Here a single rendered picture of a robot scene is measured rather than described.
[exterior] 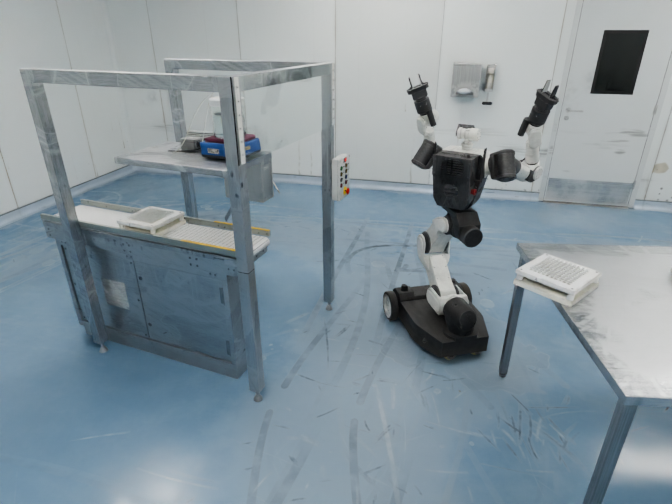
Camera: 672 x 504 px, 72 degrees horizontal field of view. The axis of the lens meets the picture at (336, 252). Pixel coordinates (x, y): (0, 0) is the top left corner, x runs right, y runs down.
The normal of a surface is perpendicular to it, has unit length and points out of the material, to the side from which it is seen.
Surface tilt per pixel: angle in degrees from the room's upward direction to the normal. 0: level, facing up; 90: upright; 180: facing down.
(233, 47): 90
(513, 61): 90
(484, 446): 0
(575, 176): 90
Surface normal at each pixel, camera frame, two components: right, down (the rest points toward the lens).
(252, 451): 0.00, -0.90
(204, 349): -0.38, 0.40
